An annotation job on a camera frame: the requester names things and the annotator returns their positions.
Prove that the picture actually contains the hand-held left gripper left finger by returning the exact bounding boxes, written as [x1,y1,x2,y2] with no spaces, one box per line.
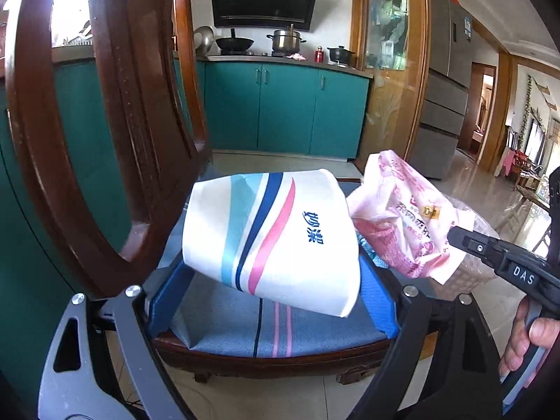
[37,262,196,420]

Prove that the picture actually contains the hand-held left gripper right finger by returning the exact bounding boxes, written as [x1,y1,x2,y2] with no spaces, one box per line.
[345,256,504,420]

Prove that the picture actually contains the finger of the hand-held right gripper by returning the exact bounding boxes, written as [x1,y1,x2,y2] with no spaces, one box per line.
[447,226,510,272]

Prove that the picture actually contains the pink plastic bag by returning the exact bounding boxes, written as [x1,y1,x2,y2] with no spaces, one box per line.
[346,150,475,283]

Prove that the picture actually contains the person's right hand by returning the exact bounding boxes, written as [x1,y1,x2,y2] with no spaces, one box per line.
[499,301,560,380]

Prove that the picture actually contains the blue striped seat cushion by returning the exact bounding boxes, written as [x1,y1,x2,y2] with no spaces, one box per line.
[149,170,394,359]

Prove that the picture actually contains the grey refrigerator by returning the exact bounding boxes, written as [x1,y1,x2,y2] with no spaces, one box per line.
[409,0,476,181]

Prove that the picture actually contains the wood-framed glass partition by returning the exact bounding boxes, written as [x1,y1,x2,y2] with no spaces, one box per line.
[350,0,432,176]

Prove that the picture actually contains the carved wooden chair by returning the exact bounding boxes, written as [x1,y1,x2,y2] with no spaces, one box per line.
[0,0,438,386]

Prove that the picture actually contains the teal kitchen base cabinets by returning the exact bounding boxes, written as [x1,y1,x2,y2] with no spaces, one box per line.
[0,55,373,403]

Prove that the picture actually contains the black casserole pot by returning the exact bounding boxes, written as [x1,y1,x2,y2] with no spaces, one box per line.
[328,46,351,67]

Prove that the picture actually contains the steel pot lid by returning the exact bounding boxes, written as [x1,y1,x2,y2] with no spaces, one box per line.
[194,26,215,56]

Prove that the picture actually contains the black wok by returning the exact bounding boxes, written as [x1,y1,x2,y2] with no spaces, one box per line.
[215,28,255,52]

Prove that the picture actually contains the steel stock pot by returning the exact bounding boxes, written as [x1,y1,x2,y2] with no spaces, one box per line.
[267,24,307,56]

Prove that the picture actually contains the black range hood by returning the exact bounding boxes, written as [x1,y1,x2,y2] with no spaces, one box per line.
[209,0,321,32]

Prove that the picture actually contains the wooden doorway frame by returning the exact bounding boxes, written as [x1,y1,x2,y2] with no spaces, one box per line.
[457,50,518,171]

